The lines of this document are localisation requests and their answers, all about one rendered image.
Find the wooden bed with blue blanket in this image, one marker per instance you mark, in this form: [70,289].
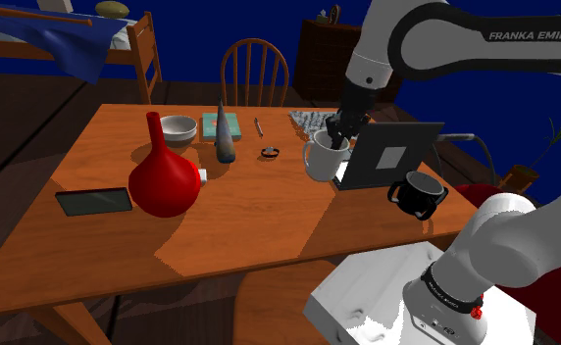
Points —
[77,48]

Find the grey pen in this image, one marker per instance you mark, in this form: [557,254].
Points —
[258,128]

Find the wooden table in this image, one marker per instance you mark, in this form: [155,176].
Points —
[242,220]

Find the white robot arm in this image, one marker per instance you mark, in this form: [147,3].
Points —
[510,239]

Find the small white cylinder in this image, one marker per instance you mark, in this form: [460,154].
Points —
[203,177]

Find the black wristwatch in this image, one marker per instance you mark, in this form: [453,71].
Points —
[270,152]

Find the grey patterned cloth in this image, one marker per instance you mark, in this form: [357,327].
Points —
[309,122]

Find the teal book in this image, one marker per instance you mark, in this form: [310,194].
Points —
[209,126]

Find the white bowl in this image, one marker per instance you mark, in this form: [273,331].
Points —
[179,128]

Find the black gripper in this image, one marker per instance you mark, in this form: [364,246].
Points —
[357,103]

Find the dark grey laptop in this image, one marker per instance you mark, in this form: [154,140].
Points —
[405,153]

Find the black tablet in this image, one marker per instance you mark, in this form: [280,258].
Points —
[94,201]

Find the dark wooden dresser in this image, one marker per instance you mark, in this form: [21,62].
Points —
[321,62]

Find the grey-blue cone vase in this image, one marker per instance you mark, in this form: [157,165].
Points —
[224,143]

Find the red round vase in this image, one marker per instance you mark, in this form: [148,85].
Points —
[163,184]

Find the potted green plant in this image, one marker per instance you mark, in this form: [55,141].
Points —
[519,177]

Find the white mug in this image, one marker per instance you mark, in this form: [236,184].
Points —
[322,163]

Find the wooden spindle-back chair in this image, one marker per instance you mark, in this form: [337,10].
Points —
[254,71]

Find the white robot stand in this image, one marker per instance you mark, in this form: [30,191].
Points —
[357,296]

